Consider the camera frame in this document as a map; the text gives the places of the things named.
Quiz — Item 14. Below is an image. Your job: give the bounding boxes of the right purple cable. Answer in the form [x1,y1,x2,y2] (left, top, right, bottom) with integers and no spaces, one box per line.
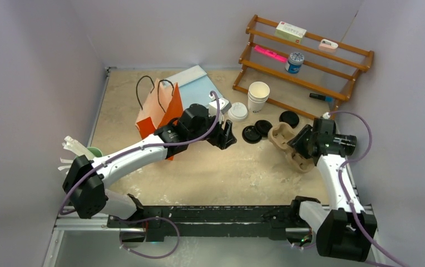
[290,110,412,267]

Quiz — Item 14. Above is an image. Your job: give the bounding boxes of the black paper cup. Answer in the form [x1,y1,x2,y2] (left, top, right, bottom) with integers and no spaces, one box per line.
[334,134,357,156]

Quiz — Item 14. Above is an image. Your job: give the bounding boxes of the brown pulp cup carrier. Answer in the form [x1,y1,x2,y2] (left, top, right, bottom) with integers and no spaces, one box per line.
[268,122,314,174]

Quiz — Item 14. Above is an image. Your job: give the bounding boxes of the stacked white paper cups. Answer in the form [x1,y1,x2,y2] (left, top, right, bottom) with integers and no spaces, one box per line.
[248,81,270,113]

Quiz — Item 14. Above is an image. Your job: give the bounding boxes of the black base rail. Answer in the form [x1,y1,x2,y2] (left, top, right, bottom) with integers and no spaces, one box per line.
[107,200,310,242]

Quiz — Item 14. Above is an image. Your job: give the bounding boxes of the orange paper bag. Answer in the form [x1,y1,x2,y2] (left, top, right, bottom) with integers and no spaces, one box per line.
[136,75,184,139]

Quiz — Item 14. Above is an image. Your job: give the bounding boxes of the black cup lid middle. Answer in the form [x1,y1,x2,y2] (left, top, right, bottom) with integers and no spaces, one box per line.
[254,120,273,138]

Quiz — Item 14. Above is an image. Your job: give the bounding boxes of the green straw holder cup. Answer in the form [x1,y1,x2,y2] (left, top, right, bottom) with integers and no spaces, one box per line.
[83,147,103,160]

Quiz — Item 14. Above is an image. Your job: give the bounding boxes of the purple cable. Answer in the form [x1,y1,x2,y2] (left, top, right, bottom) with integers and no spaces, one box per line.
[290,110,412,267]
[58,91,223,259]

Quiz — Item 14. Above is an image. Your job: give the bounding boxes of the pink highlighter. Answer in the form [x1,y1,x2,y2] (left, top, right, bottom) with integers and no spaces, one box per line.
[254,45,288,63]

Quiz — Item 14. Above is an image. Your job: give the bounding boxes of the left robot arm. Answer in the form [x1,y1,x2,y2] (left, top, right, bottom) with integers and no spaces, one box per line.
[62,104,237,228]

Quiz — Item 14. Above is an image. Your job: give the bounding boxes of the wooden shelf rack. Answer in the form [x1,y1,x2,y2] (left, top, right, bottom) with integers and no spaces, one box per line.
[233,14,374,119]

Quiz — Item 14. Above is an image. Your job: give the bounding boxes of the pink white tape dispenser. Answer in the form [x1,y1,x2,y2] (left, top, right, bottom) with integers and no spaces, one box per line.
[318,38,339,53]

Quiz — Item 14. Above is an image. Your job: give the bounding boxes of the white cup lid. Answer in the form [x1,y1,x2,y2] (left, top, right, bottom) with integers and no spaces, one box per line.
[228,102,248,121]

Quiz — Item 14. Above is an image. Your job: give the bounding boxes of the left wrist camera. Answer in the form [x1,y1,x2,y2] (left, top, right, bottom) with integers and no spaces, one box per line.
[207,97,231,116]

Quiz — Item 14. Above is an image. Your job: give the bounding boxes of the light blue paper bag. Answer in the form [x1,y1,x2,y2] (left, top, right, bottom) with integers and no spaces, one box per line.
[166,65,223,110]

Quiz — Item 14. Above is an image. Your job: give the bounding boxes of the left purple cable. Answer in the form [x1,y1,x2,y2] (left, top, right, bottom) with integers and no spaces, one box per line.
[58,91,223,259]

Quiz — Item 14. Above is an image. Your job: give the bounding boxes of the white green box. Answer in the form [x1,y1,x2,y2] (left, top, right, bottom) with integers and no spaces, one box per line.
[274,21,307,44]

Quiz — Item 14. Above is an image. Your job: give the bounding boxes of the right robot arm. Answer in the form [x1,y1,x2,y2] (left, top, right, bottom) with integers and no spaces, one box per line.
[288,117,377,262]

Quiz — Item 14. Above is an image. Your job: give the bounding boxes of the black blue marker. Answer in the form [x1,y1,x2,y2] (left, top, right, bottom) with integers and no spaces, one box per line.
[309,93,333,102]

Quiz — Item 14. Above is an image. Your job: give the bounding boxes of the black cup lid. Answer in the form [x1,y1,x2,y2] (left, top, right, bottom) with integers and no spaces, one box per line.
[279,111,300,128]
[254,120,273,138]
[241,125,262,144]

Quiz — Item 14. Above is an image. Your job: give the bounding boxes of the black cup lid front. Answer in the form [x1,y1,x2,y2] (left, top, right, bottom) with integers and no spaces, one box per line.
[241,125,262,144]

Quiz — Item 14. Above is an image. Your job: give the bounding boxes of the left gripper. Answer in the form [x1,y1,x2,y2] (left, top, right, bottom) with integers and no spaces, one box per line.
[188,110,236,149]

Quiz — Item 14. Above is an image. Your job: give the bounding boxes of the black cup lid rear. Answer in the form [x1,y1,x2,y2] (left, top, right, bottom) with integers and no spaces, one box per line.
[279,111,300,128]

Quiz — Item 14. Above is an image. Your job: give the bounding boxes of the blue white round tin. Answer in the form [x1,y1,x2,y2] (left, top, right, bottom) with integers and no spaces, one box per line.
[285,52,305,74]

